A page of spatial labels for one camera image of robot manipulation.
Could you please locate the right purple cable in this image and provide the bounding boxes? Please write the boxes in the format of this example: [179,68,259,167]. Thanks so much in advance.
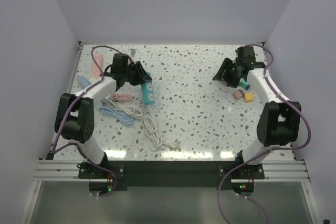
[217,44,312,224]

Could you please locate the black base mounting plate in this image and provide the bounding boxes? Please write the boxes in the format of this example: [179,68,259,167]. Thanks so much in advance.
[77,161,265,193]

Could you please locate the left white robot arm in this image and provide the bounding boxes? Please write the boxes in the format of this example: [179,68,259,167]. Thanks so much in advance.
[51,52,152,178]

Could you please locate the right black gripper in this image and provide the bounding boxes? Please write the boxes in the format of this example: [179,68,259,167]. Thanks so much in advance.
[213,58,242,89]

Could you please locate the pink power strip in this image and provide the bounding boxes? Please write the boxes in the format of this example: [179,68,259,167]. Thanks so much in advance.
[90,52,134,104]

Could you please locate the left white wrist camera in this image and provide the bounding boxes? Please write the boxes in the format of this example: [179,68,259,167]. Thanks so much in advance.
[130,49,136,57]

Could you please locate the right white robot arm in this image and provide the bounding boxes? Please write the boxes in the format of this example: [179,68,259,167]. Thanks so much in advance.
[213,45,302,178]

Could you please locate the purple cable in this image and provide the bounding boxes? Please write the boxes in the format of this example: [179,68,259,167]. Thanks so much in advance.
[217,44,312,224]
[51,46,121,197]

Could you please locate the white power strip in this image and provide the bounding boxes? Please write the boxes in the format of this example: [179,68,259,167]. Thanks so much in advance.
[86,77,143,120]

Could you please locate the teal plug adapter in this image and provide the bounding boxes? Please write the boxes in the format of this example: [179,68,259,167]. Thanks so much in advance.
[239,79,250,90]

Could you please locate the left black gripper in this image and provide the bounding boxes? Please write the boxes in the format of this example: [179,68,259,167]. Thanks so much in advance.
[122,61,152,86]

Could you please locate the teal power strip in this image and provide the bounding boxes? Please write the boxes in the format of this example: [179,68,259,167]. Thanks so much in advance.
[141,72,179,152]

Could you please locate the pink brown plug adapter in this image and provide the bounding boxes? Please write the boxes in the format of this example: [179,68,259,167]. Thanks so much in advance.
[233,90,244,100]

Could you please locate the light blue power strip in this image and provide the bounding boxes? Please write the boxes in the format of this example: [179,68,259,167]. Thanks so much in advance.
[76,74,134,126]

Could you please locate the yellow plug adapter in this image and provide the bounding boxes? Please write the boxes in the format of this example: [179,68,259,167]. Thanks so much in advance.
[244,92,254,103]

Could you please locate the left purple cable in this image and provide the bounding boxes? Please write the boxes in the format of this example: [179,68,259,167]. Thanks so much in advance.
[51,46,121,197]

